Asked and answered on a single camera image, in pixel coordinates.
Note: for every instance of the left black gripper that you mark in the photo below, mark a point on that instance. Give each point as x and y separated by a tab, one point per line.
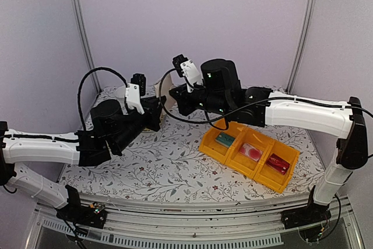
151	105

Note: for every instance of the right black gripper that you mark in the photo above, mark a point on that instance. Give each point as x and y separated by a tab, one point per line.
186	107

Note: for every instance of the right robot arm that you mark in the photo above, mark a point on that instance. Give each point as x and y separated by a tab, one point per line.
215	88

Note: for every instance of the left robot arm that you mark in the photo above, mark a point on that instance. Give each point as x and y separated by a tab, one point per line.
111	133

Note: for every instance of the teal VIP card stack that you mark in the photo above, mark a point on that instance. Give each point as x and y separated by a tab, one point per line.
225	139

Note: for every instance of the pink circle card stack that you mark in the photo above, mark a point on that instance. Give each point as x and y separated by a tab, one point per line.
251	152

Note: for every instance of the red card stack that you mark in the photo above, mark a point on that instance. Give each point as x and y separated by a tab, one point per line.
278	164

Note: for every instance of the woven bamboo tray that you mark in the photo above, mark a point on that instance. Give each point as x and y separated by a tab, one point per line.
146	130

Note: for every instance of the small white bowl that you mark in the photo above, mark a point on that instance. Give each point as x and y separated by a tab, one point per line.
120	93

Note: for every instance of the yellow three-compartment bin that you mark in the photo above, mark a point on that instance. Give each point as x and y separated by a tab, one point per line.
232	158

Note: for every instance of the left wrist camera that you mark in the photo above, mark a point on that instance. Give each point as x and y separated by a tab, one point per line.
134	91

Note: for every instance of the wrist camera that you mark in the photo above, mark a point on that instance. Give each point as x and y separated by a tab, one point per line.
187	69
134	91

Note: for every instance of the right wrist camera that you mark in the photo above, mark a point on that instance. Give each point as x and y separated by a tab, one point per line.
187	69

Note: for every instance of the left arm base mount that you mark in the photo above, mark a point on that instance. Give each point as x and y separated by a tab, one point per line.
93	215

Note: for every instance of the front aluminium rail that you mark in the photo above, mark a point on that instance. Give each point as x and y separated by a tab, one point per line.
243	224

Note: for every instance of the right aluminium frame post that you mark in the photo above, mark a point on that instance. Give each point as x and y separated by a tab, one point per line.
306	23

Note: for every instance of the aluminium frame post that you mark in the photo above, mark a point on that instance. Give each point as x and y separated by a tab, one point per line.
78	13
306	23

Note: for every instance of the left aluminium frame post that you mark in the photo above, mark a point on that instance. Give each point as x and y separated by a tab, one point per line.
78	13

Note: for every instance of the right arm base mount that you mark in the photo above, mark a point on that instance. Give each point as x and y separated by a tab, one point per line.
309	214

